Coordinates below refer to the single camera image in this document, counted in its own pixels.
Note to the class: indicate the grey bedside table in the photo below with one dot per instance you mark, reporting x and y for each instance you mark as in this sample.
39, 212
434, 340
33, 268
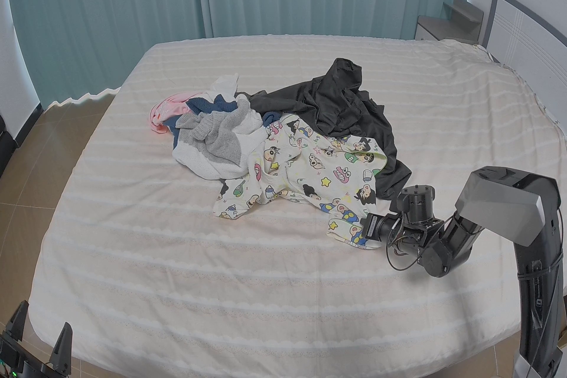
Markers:
443, 28

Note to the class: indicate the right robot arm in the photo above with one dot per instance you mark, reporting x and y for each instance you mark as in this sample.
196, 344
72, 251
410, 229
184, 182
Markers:
500, 208

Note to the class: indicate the black garment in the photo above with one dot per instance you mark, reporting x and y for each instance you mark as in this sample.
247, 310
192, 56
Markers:
345, 106

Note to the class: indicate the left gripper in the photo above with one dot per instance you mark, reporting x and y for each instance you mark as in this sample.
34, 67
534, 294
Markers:
31, 369

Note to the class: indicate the pile of clothes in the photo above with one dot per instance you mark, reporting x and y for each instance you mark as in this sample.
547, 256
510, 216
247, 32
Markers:
212, 137

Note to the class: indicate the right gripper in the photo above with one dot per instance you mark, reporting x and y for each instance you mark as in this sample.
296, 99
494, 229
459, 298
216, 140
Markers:
382, 228

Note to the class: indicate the bed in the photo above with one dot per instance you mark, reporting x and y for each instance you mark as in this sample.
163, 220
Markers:
265, 301

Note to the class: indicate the white printed pyjama top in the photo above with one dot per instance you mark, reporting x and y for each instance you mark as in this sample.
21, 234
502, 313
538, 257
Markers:
310, 172

